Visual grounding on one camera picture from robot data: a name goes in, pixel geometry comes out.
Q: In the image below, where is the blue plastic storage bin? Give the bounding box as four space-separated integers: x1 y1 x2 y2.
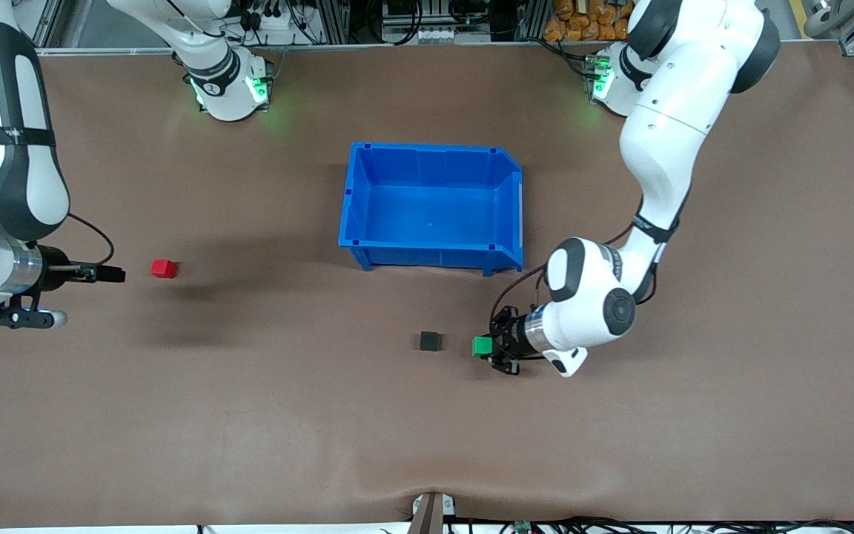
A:
337 142 526 277

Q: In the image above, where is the metal table edge clamp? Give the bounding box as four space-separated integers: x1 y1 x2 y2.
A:
411 491 457 534

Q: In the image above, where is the white connector block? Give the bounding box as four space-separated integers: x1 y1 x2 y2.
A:
414 27 474 43

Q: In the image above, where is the white power strip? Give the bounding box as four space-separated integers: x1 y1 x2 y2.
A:
238 6 302 34

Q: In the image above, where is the orange toy bread pile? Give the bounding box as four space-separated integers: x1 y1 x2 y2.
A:
543 0 635 43

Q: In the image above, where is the black electronics rack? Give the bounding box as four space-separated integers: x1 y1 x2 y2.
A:
349 0 520 44

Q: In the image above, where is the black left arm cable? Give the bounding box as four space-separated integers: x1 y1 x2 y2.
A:
490 215 654 320

